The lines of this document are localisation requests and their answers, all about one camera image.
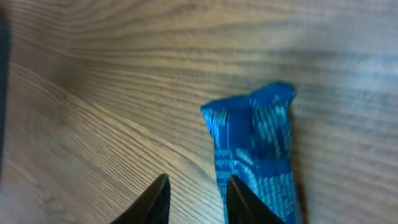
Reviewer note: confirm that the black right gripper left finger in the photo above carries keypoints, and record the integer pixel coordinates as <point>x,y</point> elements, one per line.
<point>151,207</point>

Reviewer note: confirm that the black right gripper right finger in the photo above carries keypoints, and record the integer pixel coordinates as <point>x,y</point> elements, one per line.
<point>244,207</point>

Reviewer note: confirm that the blue Oreo cookie pack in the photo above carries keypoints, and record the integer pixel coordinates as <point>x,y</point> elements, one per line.
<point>252,137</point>

